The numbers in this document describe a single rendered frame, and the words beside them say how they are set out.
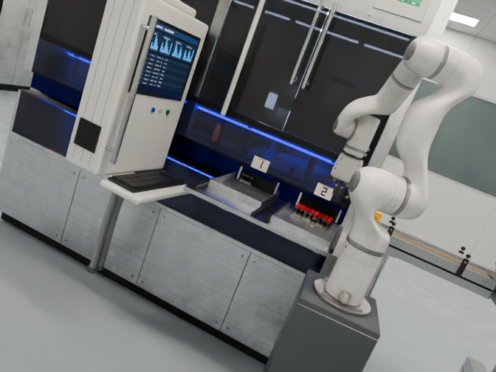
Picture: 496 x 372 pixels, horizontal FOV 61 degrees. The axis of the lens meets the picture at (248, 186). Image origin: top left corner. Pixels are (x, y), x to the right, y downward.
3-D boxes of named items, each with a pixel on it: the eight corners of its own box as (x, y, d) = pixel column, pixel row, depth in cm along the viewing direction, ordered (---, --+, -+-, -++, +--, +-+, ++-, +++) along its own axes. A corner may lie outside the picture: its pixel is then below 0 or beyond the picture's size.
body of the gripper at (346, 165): (367, 157, 164) (355, 184, 167) (342, 147, 167) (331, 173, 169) (366, 159, 157) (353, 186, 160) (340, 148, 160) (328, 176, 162)
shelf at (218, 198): (224, 177, 226) (224, 174, 225) (347, 233, 209) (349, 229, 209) (183, 190, 180) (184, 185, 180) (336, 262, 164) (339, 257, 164)
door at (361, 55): (283, 131, 206) (330, 9, 192) (367, 165, 196) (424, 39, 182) (282, 131, 206) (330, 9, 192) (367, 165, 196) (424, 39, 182)
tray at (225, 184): (233, 177, 224) (235, 171, 223) (277, 197, 218) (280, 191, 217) (207, 186, 192) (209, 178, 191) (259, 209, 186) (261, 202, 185)
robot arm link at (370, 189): (390, 260, 125) (426, 187, 119) (333, 242, 122) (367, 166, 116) (375, 243, 137) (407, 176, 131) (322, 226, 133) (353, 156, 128)
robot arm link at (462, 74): (359, 202, 132) (405, 218, 134) (375, 212, 120) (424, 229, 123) (426, 43, 123) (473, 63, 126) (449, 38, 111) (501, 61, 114)
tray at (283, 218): (287, 207, 206) (290, 201, 205) (337, 230, 199) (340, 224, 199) (268, 222, 174) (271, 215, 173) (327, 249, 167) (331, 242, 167)
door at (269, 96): (199, 97, 217) (238, -21, 203) (282, 131, 206) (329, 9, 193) (198, 97, 217) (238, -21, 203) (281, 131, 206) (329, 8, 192)
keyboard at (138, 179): (162, 173, 212) (163, 168, 212) (184, 184, 208) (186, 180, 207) (107, 179, 175) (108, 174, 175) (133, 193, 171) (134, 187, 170)
